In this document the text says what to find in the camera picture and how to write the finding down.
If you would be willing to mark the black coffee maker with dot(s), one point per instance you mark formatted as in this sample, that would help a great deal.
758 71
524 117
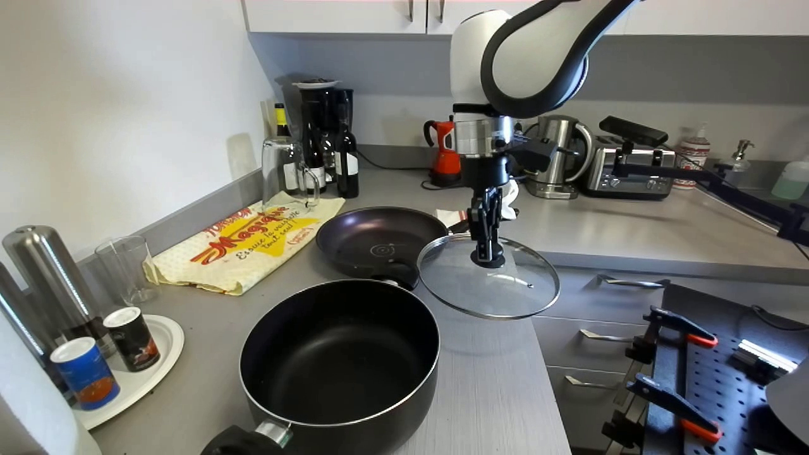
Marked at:
316 102

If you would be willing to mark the black cooking pot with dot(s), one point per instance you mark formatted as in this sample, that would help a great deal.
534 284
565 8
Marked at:
336 363

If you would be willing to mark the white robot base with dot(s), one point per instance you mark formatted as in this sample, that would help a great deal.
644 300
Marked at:
792 406

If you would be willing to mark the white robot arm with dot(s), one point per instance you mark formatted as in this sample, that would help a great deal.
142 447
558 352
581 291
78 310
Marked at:
538 60

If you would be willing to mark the black perforated mounting table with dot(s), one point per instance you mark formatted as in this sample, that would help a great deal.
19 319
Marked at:
729 380

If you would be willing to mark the black round coaster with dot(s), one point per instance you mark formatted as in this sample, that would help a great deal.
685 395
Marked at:
443 180

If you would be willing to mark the steel pepper mill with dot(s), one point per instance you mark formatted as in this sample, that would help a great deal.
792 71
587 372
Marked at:
16 317

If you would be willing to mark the dark wine bottle white label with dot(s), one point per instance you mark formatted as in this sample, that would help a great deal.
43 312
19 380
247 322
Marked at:
347 161

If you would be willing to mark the blue espresso cup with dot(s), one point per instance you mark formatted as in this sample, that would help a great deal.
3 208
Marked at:
83 371

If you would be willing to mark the steel electric kettle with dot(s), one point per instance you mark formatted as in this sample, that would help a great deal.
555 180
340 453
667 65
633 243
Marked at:
562 165

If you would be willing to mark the steel toaster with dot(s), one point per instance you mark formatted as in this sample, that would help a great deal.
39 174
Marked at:
628 176

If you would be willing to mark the clear glass jar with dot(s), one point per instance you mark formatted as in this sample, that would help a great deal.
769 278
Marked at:
694 151

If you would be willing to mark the small clear drinking glass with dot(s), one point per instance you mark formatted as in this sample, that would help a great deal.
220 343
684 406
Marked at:
127 275

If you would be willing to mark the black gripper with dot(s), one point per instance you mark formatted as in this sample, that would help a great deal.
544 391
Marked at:
488 174

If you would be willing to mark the black bar-shaped device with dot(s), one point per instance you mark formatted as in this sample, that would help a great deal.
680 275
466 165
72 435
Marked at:
633 130

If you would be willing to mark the glass pot lid black knob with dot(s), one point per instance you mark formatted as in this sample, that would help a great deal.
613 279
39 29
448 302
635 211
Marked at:
505 291

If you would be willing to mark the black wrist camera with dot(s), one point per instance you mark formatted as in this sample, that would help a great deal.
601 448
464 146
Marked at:
532 156

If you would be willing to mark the black frying pan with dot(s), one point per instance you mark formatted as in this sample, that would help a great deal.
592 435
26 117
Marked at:
379 242

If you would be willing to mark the red moka pot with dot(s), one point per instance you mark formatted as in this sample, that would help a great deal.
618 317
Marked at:
443 149

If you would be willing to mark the yellow printed tea towel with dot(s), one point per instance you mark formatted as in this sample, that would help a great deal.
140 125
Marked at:
244 243

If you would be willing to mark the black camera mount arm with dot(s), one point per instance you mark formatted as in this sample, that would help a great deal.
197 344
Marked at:
758 203

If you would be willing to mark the white plate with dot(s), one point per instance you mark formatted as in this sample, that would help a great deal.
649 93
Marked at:
164 344

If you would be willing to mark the wine bottle yellow cap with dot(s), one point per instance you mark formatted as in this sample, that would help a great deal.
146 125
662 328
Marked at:
287 156

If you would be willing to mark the steel thermos cylinder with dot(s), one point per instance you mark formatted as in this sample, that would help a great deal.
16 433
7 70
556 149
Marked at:
51 269

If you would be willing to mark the white paper towel roll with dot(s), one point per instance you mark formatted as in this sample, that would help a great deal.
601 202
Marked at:
26 413

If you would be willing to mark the white towel red stripes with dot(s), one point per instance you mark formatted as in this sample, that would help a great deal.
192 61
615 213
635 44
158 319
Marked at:
512 202

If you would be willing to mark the dark espresso cup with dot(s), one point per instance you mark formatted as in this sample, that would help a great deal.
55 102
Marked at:
132 338

